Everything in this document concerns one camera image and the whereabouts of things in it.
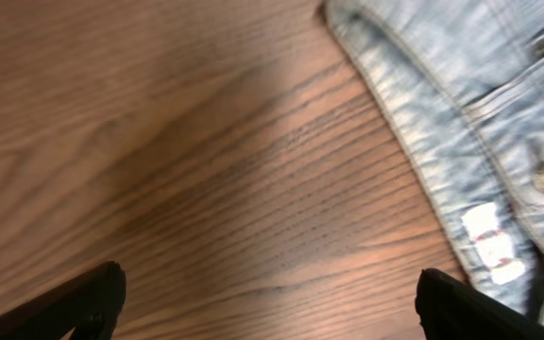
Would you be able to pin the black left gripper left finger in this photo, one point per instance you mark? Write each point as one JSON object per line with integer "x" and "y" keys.
{"x": 85, "y": 307}

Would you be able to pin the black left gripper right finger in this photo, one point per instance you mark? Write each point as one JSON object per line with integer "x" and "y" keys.
{"x": 450, "y": 310}

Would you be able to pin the light blue denim shorts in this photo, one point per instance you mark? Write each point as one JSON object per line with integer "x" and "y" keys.
{"x": 461, "y": 84}

